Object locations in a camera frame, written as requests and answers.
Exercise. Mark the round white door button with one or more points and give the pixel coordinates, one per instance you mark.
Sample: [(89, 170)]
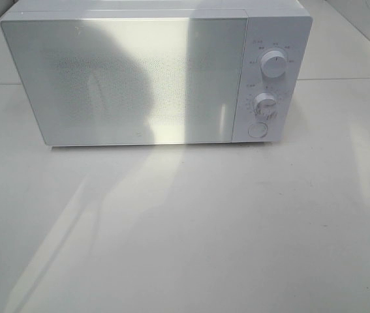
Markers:
[(258, 130)]

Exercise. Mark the white timer knob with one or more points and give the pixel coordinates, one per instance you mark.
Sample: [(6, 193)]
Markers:
[(265, 104)]

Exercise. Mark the white microwave door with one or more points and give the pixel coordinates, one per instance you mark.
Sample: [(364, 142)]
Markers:
[(130, 81)]

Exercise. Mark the upper white power knob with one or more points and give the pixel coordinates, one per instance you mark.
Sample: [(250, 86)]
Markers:
[(273, 63)]

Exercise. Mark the white microwave oven body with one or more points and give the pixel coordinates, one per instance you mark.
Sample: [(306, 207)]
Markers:
[(281, 25)]

